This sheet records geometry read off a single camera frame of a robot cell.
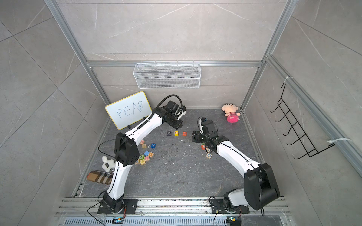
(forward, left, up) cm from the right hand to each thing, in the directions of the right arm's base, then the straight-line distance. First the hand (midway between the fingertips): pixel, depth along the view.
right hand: (198, 134), depth 87 cm
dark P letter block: (+10, +20, -13) cm, 26 cm away
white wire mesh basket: (+40, +20, +17) cm, 48 cm away
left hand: (+10, +10, 0) cm, 14 cm away
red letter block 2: (-2, -4, -13) cm, 13 cm away
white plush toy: (-15, +57, -10) cm, 59 cm away
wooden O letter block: (-9, -7, -13) cm, 17 cm away
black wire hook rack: (-16, -47, +16) cm, 53 cm away
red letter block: (+9, +9, -13) cm, 19 cm away
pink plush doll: (+21, -29, -7) cm, 37 cm away
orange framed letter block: (-7, +31, -13) cm, 35 cm away
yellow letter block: (+10, +15, -12) cm, 22 cm away
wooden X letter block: (-24, +30, +14) cm, 40 cm away
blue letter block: (-1, +31, -12) cm, 33 cm away
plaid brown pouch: (-22, +58, -10) cm, 63 cm away
